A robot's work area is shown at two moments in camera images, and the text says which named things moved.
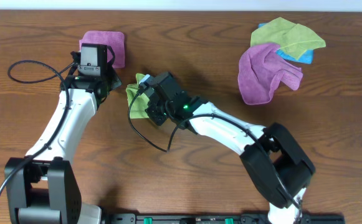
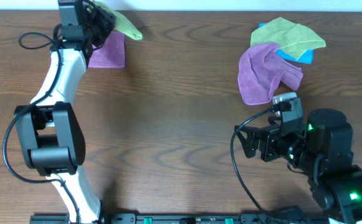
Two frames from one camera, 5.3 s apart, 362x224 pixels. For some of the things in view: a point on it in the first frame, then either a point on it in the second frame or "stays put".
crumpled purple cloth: (260, 70) stays put
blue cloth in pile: (307, 56) stays put
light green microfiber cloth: (141, 102) → (122, 25)
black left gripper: (116, 79) → (107, 18)
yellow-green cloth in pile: (293, 40) stays put
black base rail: (329, 218) stays put
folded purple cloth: (115, 39) stays put
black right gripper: (151, 114) → (268, 136)
